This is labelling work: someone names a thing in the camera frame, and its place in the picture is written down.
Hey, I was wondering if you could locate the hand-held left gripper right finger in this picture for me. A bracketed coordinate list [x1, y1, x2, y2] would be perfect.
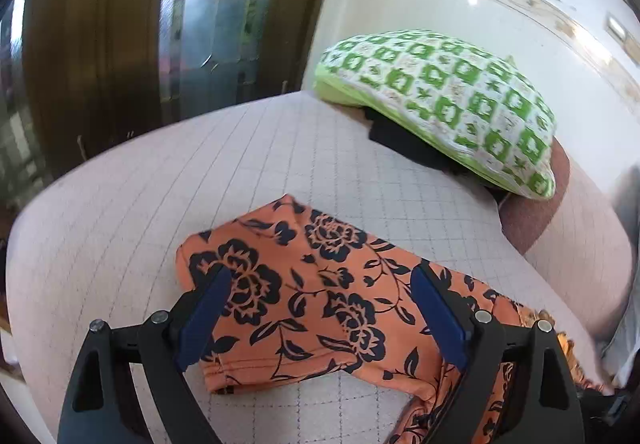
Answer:
[409, 261, 586, 444]

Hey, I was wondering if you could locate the brown wooden door frame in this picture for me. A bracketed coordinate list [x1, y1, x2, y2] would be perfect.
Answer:
[22, 0, 347, 166]

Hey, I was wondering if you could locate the brown cushion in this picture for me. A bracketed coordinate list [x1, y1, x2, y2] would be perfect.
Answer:
[500, 141, 574, 255]

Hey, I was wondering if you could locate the orange floral cloth garment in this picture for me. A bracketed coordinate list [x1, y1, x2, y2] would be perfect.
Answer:
[175, 194, 616, 444]

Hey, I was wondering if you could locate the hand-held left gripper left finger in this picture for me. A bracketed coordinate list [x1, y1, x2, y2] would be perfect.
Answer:
[56, 265, 234, 444]

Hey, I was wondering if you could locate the dark cloth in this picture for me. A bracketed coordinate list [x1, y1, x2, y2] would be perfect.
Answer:
[367, 108, 507, 205]

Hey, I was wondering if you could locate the green patterned pillow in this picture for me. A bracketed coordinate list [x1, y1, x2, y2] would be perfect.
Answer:
[313, 28, 558, 201]

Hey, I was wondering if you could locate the glass door pane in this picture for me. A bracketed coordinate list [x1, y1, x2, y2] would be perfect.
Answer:
[160, 0, 301, 121]

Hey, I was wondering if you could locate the wall light switch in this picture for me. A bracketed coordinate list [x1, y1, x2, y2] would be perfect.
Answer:
[606, 13, 630, 43]

